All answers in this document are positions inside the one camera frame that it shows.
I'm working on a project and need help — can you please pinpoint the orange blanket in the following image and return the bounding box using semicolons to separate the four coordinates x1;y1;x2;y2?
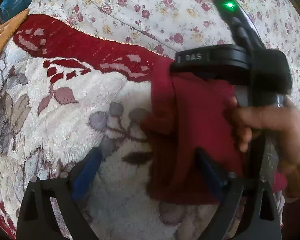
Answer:
0;8;30;54

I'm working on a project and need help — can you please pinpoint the white floral bed sheet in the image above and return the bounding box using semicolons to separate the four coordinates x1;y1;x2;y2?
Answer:
30;0;300;109

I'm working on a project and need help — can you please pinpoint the blue plastic bag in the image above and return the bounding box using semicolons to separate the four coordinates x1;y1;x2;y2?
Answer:
0;0;32;23

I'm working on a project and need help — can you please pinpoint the red white floral plush blanket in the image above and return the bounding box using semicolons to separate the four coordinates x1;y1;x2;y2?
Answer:
0;12;220;239

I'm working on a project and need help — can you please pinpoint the dark red knit garment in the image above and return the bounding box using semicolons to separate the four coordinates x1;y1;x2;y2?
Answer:
141;57;300;204

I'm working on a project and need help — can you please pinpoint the person's right hand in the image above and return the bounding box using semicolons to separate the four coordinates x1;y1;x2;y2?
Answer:
230;96;300;201

